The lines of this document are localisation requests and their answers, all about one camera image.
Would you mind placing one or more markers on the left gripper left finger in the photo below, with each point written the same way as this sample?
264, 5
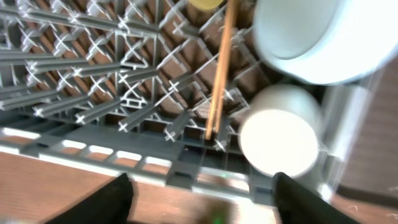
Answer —
110, 204

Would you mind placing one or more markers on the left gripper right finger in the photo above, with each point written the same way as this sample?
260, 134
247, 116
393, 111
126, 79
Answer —
298, 205

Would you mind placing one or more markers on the white paper cup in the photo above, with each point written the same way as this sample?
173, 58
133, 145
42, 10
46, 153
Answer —
281, 131

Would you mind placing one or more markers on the light blue bowl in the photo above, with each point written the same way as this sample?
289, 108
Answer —
326, 42

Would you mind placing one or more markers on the wooden chopstick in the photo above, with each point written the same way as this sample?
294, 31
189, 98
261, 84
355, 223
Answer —
214, 101
230, 20

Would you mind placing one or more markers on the yellow plastic plate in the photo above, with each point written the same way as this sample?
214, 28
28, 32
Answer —
205, 5

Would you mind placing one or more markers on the grey plastic dishwasher rack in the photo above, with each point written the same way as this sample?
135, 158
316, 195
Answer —
126, 86

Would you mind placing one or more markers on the dark brown serving tray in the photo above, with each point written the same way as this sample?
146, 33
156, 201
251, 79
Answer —
371, 171

